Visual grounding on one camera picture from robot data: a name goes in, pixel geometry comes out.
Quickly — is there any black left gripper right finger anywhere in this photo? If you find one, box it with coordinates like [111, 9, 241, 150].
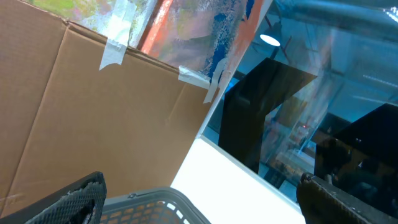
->
[297, 172, 397, 224]

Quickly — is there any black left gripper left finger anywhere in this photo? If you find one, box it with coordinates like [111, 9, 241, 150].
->
[1, 171, 107, 224]

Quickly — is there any grey plastic basket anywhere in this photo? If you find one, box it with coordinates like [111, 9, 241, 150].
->
[100, 187, 210, 224]

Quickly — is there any brown cardboard panel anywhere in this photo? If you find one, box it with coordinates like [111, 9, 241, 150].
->
[1, 0, 210, 217]

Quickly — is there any round ceiling lamp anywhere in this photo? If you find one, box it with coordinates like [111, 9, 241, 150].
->
[260, 22, 282, 47]

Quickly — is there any white masking tape piece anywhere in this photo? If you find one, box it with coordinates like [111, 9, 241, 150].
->
[99, 0, 137, 70]

